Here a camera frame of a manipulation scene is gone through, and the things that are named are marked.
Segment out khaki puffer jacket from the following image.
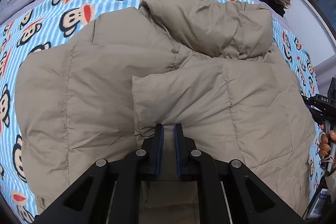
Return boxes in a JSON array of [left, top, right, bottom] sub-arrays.
[[15, 0, 315, 223]]

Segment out right hand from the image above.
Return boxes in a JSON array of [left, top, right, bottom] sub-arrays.
[[318, 124, 336, 161]]

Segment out blue striped monkey blanket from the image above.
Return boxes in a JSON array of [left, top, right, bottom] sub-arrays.
[[1, 0, 319, 223]]

